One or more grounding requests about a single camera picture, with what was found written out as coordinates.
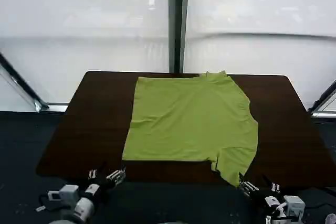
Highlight slanted metal window frame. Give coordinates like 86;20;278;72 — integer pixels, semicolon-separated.
307;79;336;118
0;51;50;112

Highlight dark vertical window post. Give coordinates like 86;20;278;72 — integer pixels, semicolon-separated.
167;0;191;74

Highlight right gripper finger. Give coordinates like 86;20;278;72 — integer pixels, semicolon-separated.
261;174;281;194
238;172;260;196

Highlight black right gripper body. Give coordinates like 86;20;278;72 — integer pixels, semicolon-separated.
248;185;276;207

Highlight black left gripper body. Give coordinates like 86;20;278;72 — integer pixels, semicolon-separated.
85;173;118;196

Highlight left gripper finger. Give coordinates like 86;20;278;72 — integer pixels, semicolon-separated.
106;165;127;185
88;161;108;179

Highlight green t-shirt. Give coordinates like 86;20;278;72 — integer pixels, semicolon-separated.
121;70;259;188

